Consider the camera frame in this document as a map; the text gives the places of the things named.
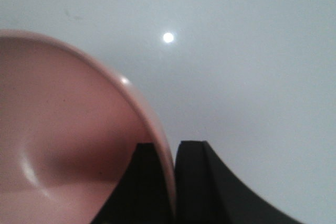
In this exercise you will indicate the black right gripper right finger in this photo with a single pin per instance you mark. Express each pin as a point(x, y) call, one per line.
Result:
point(209, 192)

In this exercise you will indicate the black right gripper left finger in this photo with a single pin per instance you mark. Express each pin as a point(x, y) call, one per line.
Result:
point(141, 195)

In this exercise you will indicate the pink bowl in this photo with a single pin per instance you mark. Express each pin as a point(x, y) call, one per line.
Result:
point(69, 128)

